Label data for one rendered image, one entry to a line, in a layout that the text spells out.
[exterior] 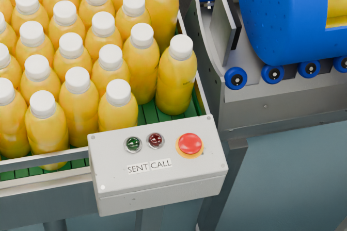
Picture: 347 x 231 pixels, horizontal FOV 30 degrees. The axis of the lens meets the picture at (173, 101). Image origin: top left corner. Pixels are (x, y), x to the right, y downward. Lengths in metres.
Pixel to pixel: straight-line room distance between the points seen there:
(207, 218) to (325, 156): 0.57
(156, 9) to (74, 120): 0.26
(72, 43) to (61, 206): 0.34
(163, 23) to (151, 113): 0.17
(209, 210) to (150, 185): 0.93
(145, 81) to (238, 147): 0.43
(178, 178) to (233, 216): 1.19
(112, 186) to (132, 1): 0.36
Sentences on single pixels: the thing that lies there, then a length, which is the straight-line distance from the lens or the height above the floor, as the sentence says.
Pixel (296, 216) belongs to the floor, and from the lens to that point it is 2.20.
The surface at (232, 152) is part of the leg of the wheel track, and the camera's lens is 1.56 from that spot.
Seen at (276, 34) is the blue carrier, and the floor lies 1.09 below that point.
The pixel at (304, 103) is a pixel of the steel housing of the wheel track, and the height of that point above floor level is 0.87.
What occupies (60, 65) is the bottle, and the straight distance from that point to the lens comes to 1.12.
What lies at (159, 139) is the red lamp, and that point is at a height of 1.11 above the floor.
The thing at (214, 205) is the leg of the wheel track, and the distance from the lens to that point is 1.87.
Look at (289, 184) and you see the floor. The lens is 2.24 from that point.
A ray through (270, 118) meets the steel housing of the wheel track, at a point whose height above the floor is 0.84.
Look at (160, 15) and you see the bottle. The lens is 1.21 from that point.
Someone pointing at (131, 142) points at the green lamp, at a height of 1.11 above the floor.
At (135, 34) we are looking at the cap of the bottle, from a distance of 1.11.
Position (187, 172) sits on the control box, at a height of 1.10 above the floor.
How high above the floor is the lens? 1.98
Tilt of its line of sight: 59 degrees down
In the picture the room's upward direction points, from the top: 9 degrees clockwise
